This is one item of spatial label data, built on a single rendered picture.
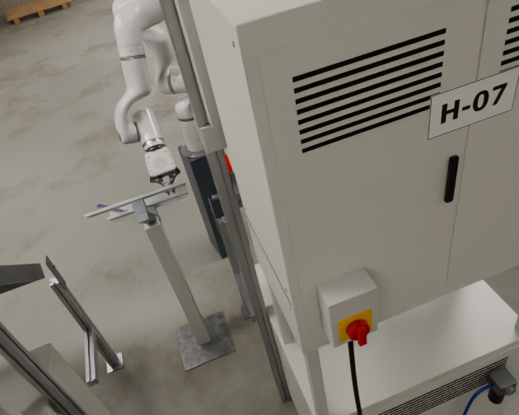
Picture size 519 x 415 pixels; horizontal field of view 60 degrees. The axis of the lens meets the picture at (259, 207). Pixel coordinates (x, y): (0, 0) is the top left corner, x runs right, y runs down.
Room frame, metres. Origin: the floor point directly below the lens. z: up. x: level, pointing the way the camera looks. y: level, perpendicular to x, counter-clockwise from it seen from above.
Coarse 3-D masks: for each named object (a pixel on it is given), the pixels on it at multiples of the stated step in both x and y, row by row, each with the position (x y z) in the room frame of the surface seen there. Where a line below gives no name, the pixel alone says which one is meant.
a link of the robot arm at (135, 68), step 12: (120, 60) 1.62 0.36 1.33; (132, 60) 1.59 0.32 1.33; (144, 60) 1.61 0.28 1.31; (132, 72) 1.58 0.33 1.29; (144, 72) 1.59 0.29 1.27; (132, 84) 1.57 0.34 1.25; (144, 84) 1.57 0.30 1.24; (132, 96) 1.54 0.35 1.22; (144, 96) 1.58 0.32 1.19; (120, 108) 1.53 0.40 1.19; (120, 120) 1.51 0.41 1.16; (120, 132) 1.50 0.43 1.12; (132, 132) 1.50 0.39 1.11
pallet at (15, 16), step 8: (40, 0) 8.77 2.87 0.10; (48, 0) 8.64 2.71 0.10; (56, 0) 8.51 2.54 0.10; (64, 0) 8.39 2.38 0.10; (16, 8) 8.59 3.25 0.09; (24, 8) 8.48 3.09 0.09; (32, 8) 8.33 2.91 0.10; (40, 8) 8.20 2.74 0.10; (48, 8) 8.16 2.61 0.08; (64, 8) 8.23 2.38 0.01; (8, 16) 8.15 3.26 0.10; (16, 16) 8.03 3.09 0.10
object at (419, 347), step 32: (480, 288) 0.85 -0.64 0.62; (384, 320) 0.81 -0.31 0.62; (416, 320) 0.79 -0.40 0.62; (448, 320) 0.76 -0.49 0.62; (480, 320) 0.74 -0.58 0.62; (512, 320) 0.71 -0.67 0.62; (288, 352) 0.78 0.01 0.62; (320, 352) 0.75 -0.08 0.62; (384, 352) 0.71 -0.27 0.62; (416, 352) 0.68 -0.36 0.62; (448, 352) 0.66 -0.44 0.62; (480, 352) 0.64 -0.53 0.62; (288, 384) 0.88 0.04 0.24; (352, 384) 0.63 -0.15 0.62; (384, 384) 0.61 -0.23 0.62; (416, 384) 0.59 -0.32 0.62
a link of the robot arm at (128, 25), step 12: (144, 0) 1.73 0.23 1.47; (156, 0) 1.75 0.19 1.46; (120, 12) 1.66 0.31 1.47; (132, 12) 1.67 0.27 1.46; (144, 12) 1.71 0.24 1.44; (156, 12) 1.73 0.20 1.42; (120, 24) 1.63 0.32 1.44; (132, 24) 1.64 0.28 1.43; (144, 24) 1.70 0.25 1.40; (156, 24) 1.74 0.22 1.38; (120, 36) 1.62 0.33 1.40; (132, 36) 1.62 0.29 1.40; (120, 48) 1.61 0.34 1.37; (132, 48) 1.60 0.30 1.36
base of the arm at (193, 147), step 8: (192, 120) 1.90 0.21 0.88; (184, 128) 1.91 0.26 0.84; (192, 128) 1.90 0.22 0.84; (184, 136) 1.93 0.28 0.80; (192, 136) 1.90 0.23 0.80; (184, 144) 1.99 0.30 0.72; (192, 144) 1.90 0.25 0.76; (200, 144) 1.90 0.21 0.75; (184, 152) 1.92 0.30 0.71; (192, 152) 1.90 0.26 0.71; (200, 152) 1.89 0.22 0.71
